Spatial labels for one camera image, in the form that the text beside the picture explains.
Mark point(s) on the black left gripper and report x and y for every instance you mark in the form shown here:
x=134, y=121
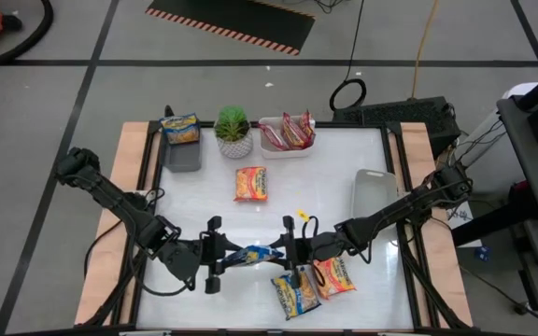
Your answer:
x=199, y=259

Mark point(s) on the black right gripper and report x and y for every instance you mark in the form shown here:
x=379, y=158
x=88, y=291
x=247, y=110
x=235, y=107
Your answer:
x=313, y=247

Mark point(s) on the soy sauce Maruchan noodle pack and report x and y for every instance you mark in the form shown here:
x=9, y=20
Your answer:
x=180, y=129
x=297, y=301
x=252, y=255

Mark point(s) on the chicken Maruchan noodle pack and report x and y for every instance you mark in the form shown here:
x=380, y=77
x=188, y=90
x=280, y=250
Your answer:
x=336, y=280
x=251, y=184

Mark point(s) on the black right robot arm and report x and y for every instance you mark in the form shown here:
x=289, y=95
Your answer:
x=390, y=212

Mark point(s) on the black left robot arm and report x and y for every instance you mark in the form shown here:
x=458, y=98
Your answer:
x=110, y=198

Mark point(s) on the white plastic bin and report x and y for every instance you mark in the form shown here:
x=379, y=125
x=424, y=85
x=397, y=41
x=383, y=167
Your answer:
x=287, y=153

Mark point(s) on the dark grey plastic bin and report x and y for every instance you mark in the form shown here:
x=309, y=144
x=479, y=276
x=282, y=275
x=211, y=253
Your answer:
x=182, y=158

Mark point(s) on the green plant in patterned pot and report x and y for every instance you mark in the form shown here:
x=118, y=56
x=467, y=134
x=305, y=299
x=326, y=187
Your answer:
x=236, y=147

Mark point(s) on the pale grey plastic bin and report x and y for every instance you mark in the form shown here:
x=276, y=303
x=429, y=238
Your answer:
x=374, y=191

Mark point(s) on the wooden side board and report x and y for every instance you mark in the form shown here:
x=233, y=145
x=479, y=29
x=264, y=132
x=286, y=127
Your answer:
x=101, y=289
x=418, y=144

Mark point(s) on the white paper sheet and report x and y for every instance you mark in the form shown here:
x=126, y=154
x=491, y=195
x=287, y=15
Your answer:
x=460, y=219

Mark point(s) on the black computer case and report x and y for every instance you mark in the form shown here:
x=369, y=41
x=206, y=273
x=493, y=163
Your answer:
x=404, y=116

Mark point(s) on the small blue floor item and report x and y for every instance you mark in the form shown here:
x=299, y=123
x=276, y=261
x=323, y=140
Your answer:
x=483, y=253

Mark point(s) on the black desk leg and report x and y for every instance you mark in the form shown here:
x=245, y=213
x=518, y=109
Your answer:
x=488, y=228

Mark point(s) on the black hazard-striped floor mat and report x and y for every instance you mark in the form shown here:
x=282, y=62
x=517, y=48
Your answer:
x=231, y=23

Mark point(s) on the silver frame bracket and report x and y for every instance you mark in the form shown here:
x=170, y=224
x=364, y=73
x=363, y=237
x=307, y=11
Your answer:
x=145, y=333

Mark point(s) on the black table frame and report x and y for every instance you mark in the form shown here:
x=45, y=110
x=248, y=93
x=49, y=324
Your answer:
x=344, y=125

